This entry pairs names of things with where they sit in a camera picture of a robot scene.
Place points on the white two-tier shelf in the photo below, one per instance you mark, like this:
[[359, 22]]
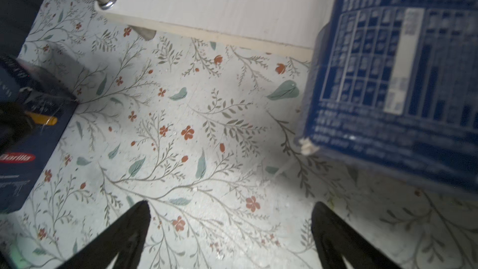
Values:
[[283, 27]]

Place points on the light blue spaghetti box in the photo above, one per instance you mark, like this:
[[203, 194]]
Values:
[[394, 88]]

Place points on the dark blue spaghetti box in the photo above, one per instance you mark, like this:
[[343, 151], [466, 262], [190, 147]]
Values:
[[35, 110]]

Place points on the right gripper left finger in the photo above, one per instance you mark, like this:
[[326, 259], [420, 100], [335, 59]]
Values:
[[120, 245]]

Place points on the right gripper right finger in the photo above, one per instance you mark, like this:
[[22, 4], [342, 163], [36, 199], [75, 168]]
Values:
[[337, 243]]

